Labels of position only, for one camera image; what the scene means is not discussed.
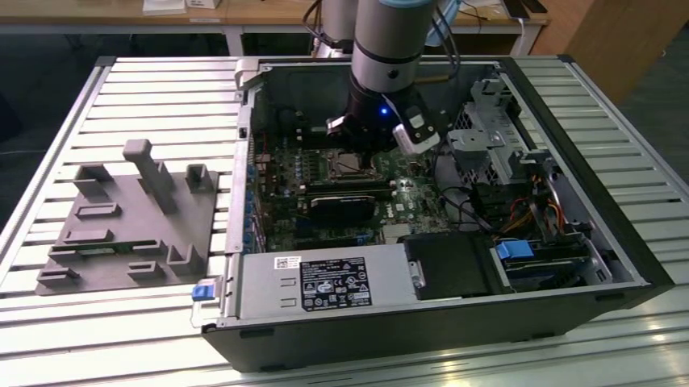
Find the green RAM stick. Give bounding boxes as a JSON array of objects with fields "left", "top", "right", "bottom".
[{"left": 75, "top": 243, "right": 137, "bottom": 256}]

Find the black graphics card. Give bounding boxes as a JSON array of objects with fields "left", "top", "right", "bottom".
[{"left": 309, "top": 194, "right": 378, "bottom": 227}]

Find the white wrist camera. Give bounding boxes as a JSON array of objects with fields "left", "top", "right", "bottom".
[{"left": 392, "top": 105, "right": 441, "bottom": 155}]

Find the black internal cable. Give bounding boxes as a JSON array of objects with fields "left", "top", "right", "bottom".
[{"left": 438, "top": 187, "right": 494, "bottom": 233}]

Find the silver power supply unit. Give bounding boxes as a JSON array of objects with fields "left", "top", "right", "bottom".
[{"left": 237, "top": 243, "right": 421, "bottom": 319}]

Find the metal drive cage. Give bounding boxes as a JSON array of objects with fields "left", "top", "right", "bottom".
[{"left": 444, "top": 78, "right": 556, "bottom": 186}]

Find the silver CPU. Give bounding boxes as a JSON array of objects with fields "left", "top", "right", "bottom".
[{"left": 334, "top": 152, "right": 363, "bottom": 175}]

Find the wooden desk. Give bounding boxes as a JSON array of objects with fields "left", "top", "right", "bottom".
[{"left": 0, "top": 0, "right": 552, "bottom": 57}]

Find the green motherboard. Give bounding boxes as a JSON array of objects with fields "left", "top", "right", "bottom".
[{"left": 253, "top": 128, "right": 458, "bottom": 251}]

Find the black RAM slot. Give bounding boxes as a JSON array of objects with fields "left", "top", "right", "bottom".
[
  {"left": 305, "top": 181, "right": 392, "bottom": 190},
  {"left": 309, "top": 188, "right": 392, "bottom": 197}
]

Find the grey parts rack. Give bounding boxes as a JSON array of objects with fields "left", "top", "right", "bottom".
[{"left": 32, "top": 139, "right": 222, "bottom": 298}]

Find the wooden cabinet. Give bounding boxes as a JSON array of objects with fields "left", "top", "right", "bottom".
[{"left": 530, "top": 0, "right": 689, "bottom": 106}]

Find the black hard disk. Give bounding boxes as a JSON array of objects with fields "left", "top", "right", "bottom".
[{"left": 504, "top": 257, "right": 593, "bottom": 293}]

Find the black heatsink block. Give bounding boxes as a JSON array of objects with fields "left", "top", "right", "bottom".
[{"left": 298, "top": 119, "right": 346, "bottom": 148}]

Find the black flat strip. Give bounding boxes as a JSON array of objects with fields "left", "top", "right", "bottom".
[{"left": 504, "top": 0, "right": 548, "bottom": 20}]

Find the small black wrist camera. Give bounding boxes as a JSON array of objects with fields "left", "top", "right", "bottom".
[{"left": 325, "top": 115, "right": 347, "bottom": 140}]

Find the small silver heatsink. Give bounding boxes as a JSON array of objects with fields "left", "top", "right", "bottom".
[{"left": 385, "top": 224, "right": 414, "bottom": 243}]

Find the black plastic shroud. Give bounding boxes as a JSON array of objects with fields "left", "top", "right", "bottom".
[{"left": 401, "top": 232, "right": 510, "bottom": 302}]

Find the CPU socket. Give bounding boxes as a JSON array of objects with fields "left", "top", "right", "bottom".
[{"left": 319, "top": 148, "right": 386, "bottom": 182}]

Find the coloured wire bundle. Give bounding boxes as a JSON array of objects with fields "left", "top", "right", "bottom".
[{"left": 505, "top": 173, "right": 570, "bottom": 239}]

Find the black open PC case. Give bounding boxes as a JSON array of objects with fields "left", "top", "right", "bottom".
[{"left": 199, "top": 54, "right": 677, "bottom": 374}]

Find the blue disk carrier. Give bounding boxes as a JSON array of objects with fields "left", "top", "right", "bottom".
[{"left": 493, "top": 239, "right": 536, "bottom": 262}]

